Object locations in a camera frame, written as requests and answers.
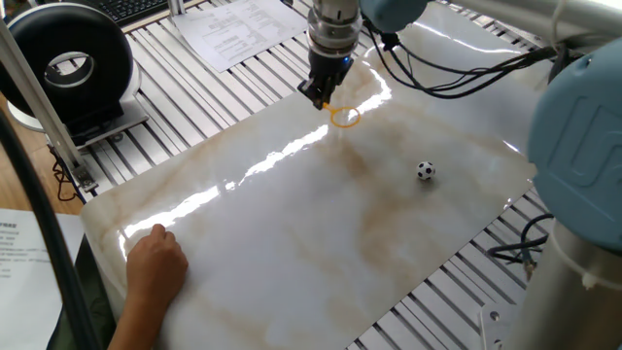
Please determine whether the small soccer ball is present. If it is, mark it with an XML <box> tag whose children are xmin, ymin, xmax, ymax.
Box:
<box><xmin>416</xmin><ymin>160</ymin><xmax>436</xmax><ymax>182</ymax></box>

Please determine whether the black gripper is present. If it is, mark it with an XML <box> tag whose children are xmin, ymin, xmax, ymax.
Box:
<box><xmin>296</xmin><ymin>48</ymin><xmax>355</xmax><ymax>112</ymax></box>

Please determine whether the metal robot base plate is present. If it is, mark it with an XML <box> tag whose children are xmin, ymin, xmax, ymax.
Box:
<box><xmin>478</xmin><ymin>303</ymin><xmax>521</xmax><ymax>350</ymax></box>

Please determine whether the bare human hand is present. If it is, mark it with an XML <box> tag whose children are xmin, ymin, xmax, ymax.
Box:
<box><xmin>124</xmin><ymin>223</ymin><xmax>190</xmax><ymax>312</ymax></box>

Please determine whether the black keyboard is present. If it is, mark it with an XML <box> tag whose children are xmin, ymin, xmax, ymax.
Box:
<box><xmin>80</xmin><ymin>0</ymin><xmax>169</xmax><ymax>28</ymax></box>

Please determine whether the dark green fabric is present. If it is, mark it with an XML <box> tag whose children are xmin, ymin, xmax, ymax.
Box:
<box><xmin>72</xmin><ymin>235</ymin><xmax>119</xmax><ymax>350</ymax></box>

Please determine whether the thick black hose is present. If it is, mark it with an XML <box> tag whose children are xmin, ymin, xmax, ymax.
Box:
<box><xmin>0</xmin><ymin>109</ymin><xmax>101</xmax><ymax>350</ymax></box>

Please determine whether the thin dark wire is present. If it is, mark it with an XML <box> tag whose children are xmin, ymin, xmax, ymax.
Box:
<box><xmin>48</xmin><ymin>145</ymin><xmax>79</xmax><ymax>203</ymax></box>

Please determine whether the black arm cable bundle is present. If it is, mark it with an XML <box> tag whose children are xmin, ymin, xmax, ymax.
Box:
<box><xmin>362</xmin><ymin>14</ymin><xmax>584</xmax><ymax>101</ymax></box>

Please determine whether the printed paper sheet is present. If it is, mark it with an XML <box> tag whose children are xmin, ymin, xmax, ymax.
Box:
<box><xmin>0</xmin><ymin>208</ymin><xmax>86</xmax><ymax>350</ymax></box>
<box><xmin>172</xmin><ymin>0</ymin><xmax>308</xmax><ymax>73</ymax></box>

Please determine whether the black base cable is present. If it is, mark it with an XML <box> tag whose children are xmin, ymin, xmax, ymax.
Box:
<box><xmin>487</xmin><ymin>212</ymin><xmax>555</xmax><ymax>283</ymax></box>

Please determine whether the black ring device white base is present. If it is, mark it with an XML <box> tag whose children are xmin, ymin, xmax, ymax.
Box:
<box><xmin>0</xmin><ymin>2</ymin><xmax>150</xmax><ymax>147</ymax></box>

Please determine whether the yellow bubble ring wand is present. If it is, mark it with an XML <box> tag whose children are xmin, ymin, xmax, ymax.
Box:
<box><xmin>322</xmin><ymin>101</ymin><xmax>362</xmax><ymax>129</ymax></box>

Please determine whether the marble pattern table sheet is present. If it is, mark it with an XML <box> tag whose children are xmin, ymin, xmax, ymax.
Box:
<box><xmin>80</xmin><ymin>2</ymin><xmax>555</xmax><ymax>350</ymax></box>

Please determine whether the bare human forearm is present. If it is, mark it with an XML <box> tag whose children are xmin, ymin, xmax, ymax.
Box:
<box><xmin>107</xmin><ymin>298</ymin><xmax>171</xmax><ymax>350</ymax></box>

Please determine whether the aluminium frame profile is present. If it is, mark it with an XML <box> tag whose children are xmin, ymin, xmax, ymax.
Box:
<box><xmin>0</xmin><ymin>18</ymin><xmax>99</xmax><ymax>193</ymax></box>

